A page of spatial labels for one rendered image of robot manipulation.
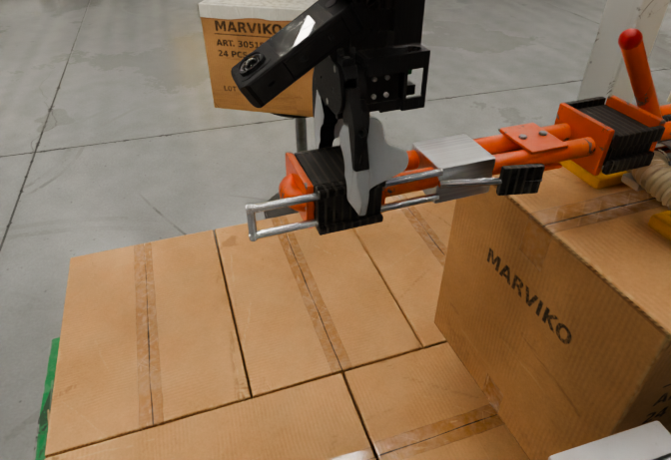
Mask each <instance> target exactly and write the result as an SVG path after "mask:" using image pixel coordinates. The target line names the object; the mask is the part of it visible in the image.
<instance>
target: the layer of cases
mask: <svg viewBox="0 0 671 460"><path fill-rule="evenodd" d="M455 201H456V200H452V201H447V202H442V203H438V204H435V203H433V202H430V203H425V204H420V205H416V206H411V207H406V208H402V209H397V210H392V211H388V212H383V213H381V214H382V215H383V221H382V222H381V223H376V224H372V225H367V226H363V227H358V228H354V229H349V230H341V231H336V232H332V233H327V234H323V235H319V232H318V231H317V229H316V227H313V228H311V229H304V230H295V231H291V232H286V233H281V234H277V235H272V236H267V237H263V238H258V240H256V241H250V240H249V235H248V232H249V230H248V223H246V224H241V225H236V226H231V227H226V228H221V229H215V234H216V239H215V235H214V231H213V230H206V231H201V232H196V233H191V234H186V235H181V236H176V237H171V238H166V239H161V240H156V241H151V242H146V243H141V244H135V245H130V246H125V247H120V248H115V249H110V250H105V251H100V252H95V253H90V254H85V255H80V256H75V257H71V259H70V266H69V274H68V281H67V289H66V297H65V304H64V312H63V320H62V327H61V335H60V342H59V350H58V358H57V365H56V373H55V381H54V388H53V396H52V404H51V411H50V419H49V426H48V434H47V442H46V449H45V457H46V459H44V460H529V459H528V457H527V456H526V455H525V453H524V452H523V450H522V449H521V447H520V446H519V445H518V443H517V442H516V440H515V439H514V437H513V436H512V434H511V433H510V432H509V430H508V429H507V427H506V426H505V424H504V423H503V421H502V420H501V419H500V417H499V416H498V414H497V413H496V411H495V410H494V408H493V407H492V406H491V404H490V403H489V401H488V400H487V398H486V397H485V395H484V394H483V393H482V391H481V390H480V388H479V387H478V385H477V384H476V382H475V381H474V380H473V378H472V377H471V375H470V374H469V372H468V371H467V369H466V368H465V367H464V365H463V364H462V362H461V361H460V359H459V358H458V356H457V355H456V354H455V352H454V351H453V349H452V348H451V346H450V345H449V343H448V342H447V341H446V339H445V338H444V336H443V335H442V333H441V332H440V331H439V329H438V328H437V326H436V325H435V323H434V317H435V312H436V306H437V300H438V295H439V289H440V284H441V278H442V273H443V267H444V262H445V256H446V251H447V245H448V240H449V234H450V228H451V223H452V217H453V212H454V206H455ZM216 240H217V243H216ZM217 245H218V248H217ZM218 251H219V252H218ZM219 256H220V257H219Z"/></svg>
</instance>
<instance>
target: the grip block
mask: <svg viewBox="0 0 671 460"><path fill-rule="evenodd" d="M605 100H606V98H604V97H595V98H589V99H583V100H577V101H571V102H565V103H560V105H559V109H558V112H557V116H556V120H555V123H554V125H557V124H562V123H566V124H568V125H569V126H570V128H571V137H570V139H569V140H567V141H570V140H576V139H581V138H586V137H590V138H592V139H593V140H594V142H595V144H596V151H595V153H594V154H593V155H591V156H587V157H582V158H577V159H572V160H571V161H572V162H574V163H575V164H577V165H578V166H580V167H581V168H583V169H584V170H586V171H587V172H589V173H590V174H592V175H593V176H598V175H599V174H600V171H601V168H602V166H604V167H603V170H602V173H603V174H605V175H610V174H615V173H619V172H624V171H628V170H633V169H637V168H642V167H646V166H649V165H650V164H651V161H652V159H653V157H654V153H653V151H654V149H655V147H656V144H657V142H658V141H660V140H661V138H662V135H663V133H664V131H665V127H664V125H665V123H666V121H665V120H664V119H661V118H659V117H657V116H655V115H653V114H651V113H649V112H647V111H645V110H643V109H641V108H639V107H637V106H634V105H632V104H630V103H628V102H626V101H624V100H622V99H620V98H618V97H616V96H614V95H609V96H608V98H607V101H606V104H605V105H604V103H605Z"/></svg>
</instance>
